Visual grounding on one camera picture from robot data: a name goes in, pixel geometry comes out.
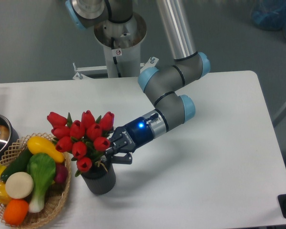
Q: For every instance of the green toy cucumber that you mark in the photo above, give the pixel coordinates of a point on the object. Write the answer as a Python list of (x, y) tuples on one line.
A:
[(17, 165)]

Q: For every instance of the yellow toy squash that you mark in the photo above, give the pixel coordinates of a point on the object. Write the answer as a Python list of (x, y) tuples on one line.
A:
[(38, 144)]

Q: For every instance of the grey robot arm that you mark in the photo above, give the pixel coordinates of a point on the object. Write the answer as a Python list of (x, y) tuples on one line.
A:
[(170, 110)]

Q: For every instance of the red tulip bouquet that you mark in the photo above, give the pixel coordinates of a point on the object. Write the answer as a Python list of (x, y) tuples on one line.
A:
[(86, 139)]

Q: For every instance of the yellow toy bell pepper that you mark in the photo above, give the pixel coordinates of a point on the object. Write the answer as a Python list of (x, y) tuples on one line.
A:
[(4, 197)]

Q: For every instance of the woven wicker basket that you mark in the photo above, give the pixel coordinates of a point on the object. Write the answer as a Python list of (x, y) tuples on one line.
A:
[(55, 197)]

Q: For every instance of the dark grey ribbed vase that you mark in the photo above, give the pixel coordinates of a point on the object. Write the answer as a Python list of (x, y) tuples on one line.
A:
[(100, 180)]

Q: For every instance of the blue plastic bag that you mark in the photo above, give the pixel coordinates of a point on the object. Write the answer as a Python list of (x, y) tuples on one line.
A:
[(269, 15)]

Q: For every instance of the beige round toy bun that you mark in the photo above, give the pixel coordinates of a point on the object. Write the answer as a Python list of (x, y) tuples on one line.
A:
[(19, 185)]

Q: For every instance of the purple toy radish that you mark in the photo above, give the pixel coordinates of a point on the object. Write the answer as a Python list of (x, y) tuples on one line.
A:
[(61, 174)]

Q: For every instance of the green toy bok choy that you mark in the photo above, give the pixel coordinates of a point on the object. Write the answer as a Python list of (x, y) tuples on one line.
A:
[(42, 168)]

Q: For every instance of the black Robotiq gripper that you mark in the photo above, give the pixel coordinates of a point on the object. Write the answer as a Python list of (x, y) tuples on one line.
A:
[(128, 138)]

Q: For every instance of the orange toy fruit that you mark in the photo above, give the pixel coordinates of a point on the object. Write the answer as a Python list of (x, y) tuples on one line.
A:
[(15, 212)]

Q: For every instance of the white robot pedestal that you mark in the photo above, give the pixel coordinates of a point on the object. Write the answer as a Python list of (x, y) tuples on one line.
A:
[(121, 44)]

